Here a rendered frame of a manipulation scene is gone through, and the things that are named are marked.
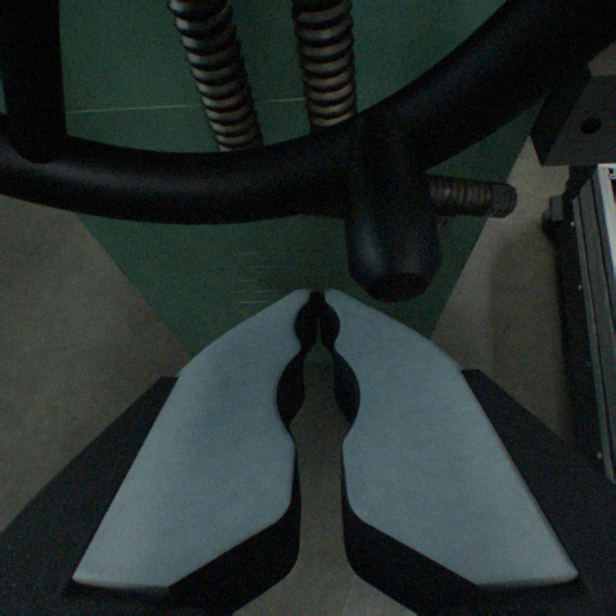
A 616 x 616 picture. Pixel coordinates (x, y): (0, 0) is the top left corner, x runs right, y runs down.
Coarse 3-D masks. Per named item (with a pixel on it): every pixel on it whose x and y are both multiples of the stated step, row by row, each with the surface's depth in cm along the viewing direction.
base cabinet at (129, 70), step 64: (64, 0) 27; (128, 0) 27; (256, 0) 27; (384, 0) 27; (448, 0) 27; (64, 64) 30; (128, 64) 30; (256, 64) 31; (384, 64) 31; (128, 128) 35; (192, 128) 35; (512, 128) 36; (128, 256) 52; (192, 256) 51; (256, 256) 51; (320, 256) 51; (448, 256) 52; (192, 320) 67
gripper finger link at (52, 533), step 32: (160, 384) 8; (128, 416) 8; (96, 448) 7; (128, 448) 7; (64, 480) 7; (96, 480) 7; (32, 512) 6; (64, 512) 6; (96, 512) 6; (0, 544) 6; (32, 544) 6; (64, 544) 6; (0, 576) 5; (32, 576) 5; (64, 576) 5; (0, 608) 5; (32, 608) 5; (64, 608) 5; (96, 608) 5; (128, 608) 5; (160, 608) 5
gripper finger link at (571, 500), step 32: (480, 384) 8; (512, 416) 7; (512, 448) 7; (544, 448) 7; (544, 480) 6; (576, 480) 6; (608, 480) 6; (544, 512) 6; (576, 512) 6; (608, 512) 6; (576, 544) 5; (608, 544) 5; (608, 576) 5; (480, 608) 5; (512, 608) 5; (544, 608) 5; (576, 608) 5; (608, 608) 5
